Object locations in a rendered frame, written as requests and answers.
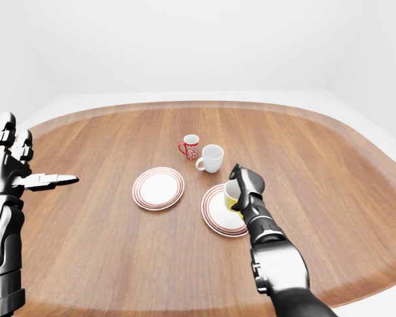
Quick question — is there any yellow and white mug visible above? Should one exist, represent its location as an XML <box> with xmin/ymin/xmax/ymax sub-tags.
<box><xmin>223</xmin><ymin>180</ymin><xmax>245</xmax><ymax>221</ymax></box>

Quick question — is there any plain white mug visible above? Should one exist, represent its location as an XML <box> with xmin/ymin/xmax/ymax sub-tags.
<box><xmin>195</xmin><ymin>144</ymin><xmax>225</xmax><ymax>174</ymax></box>

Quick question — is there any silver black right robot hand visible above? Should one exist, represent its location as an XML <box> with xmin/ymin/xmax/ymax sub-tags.
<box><xmin>228</xmin><ymin>163</ymin><xmax>265</xmax><ymax>223</ymax></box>

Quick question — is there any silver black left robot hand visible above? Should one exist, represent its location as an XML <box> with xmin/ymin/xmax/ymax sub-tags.
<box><xmin>0</xmin><ymin>112</ymin><xmax>80</xmax><ymax>198</ymax></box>

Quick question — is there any red and white patterned mug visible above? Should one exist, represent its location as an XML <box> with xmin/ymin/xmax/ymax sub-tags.
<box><xmin>178</xmin><ymin>133</ymin><xmax>200</xmax><ymax>160</ymax></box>

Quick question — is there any white plate with red rings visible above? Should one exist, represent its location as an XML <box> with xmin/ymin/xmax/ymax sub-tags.
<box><xmin>132</xmin><ymin>166</ymin><xmax>185</xmax><ymax>211</ymax></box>
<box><xmin>201</xmin><ymin>183</ymin><xmax>249</xmax><ymax>238</ymax></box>

